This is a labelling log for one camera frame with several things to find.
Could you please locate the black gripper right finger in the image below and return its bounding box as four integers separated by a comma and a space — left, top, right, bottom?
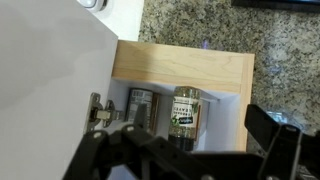
244, 103, 320, 180

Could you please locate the white wall phone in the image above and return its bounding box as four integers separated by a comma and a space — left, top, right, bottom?
77, 0, 108, 14

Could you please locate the brown spice jar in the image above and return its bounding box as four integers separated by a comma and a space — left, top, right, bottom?
124, 87, 162, 135

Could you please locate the oregano leaves spice jar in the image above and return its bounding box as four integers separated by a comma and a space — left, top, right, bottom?
167, 85, 203, 152

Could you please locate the white cabinet door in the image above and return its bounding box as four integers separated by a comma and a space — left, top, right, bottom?
0, 0, 120, 180

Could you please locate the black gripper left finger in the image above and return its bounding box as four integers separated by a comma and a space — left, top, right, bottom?
63, 103, 188, 180

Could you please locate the metal cabinet hinge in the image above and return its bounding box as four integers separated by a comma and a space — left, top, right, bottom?
83, 92, 125, 134

